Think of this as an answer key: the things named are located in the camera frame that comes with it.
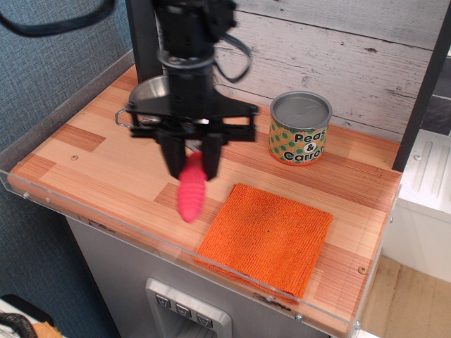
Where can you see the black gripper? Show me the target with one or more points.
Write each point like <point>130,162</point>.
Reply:
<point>196,111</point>

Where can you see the red handled metal spoon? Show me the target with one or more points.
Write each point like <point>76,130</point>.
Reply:
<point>191,191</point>

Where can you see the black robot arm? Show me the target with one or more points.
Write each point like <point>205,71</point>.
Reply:
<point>190,29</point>

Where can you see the orange cloth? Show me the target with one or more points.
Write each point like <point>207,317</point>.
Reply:
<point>265,240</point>

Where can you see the small steel pot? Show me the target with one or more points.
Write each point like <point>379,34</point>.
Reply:
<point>147,102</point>

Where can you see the peas and carrots can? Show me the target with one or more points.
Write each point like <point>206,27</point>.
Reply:
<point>299,126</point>

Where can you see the grey toy fridge cabinet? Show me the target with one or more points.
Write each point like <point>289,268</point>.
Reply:
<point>121,270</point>

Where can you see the silver dispenser panel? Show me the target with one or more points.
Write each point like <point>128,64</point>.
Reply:
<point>177,314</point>

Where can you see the clear acrylic edge guard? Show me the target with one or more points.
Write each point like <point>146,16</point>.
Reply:
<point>141,208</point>

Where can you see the white toy sink unit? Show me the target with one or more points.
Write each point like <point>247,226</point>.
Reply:
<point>418,233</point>

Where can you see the black orange object corner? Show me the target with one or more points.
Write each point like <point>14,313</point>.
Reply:
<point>20,318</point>

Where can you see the dark vertical post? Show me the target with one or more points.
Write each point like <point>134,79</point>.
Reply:
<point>145,38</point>

